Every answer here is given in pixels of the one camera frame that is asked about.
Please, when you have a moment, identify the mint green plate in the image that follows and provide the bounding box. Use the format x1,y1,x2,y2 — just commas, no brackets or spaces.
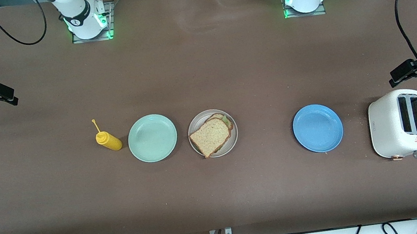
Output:
125,111,181,166

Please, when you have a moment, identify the brown bread slice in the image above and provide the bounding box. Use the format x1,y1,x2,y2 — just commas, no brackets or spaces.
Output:
187,116,235,161
204,111,234,135

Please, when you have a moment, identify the blue plate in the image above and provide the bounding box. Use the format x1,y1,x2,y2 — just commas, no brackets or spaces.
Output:
290,101,346,157

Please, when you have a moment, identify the green lettuce leaf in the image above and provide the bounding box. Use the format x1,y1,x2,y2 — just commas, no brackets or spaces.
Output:
220,115,233,131

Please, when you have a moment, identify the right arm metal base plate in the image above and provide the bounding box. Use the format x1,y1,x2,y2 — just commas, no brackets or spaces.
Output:
67,1,116,45

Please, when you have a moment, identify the yellow mustard squeeze bottle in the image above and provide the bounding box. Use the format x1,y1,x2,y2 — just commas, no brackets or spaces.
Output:
91,116,124,154

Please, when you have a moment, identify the white toaster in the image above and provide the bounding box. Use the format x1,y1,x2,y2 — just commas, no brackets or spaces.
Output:
365,86,417,164

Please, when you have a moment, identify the beige plate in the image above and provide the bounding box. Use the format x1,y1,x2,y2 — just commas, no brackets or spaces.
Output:
185,106,241,161

